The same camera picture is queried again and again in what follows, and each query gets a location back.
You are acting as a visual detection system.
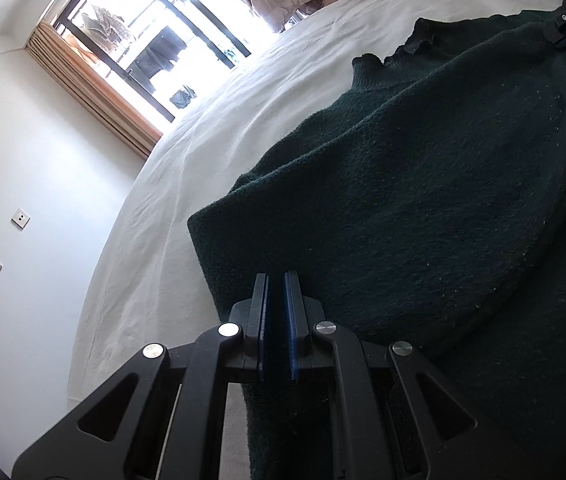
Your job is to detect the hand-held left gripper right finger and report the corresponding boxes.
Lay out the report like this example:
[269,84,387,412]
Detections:
[283,270,538,480]

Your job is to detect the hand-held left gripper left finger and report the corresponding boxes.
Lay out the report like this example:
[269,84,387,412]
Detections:
[11,272,270,480]

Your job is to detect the dark green knit sweater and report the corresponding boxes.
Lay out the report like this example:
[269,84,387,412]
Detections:
[188,7,566,480]

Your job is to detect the white bed sheet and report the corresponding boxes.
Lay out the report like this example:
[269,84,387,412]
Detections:
[65,0,566,480]

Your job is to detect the small dark hanging cloth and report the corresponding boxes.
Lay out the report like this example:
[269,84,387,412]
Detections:
[169,85,198,110]

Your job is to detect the beige pleated curtain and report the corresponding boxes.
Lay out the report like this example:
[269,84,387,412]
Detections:
[25,22,164,161]

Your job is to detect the dark hanging garment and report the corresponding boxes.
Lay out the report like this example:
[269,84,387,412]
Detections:
[132,26,187,82]

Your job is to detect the patterned hanging garment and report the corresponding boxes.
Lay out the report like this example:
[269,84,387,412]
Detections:
[80,4,130,54]

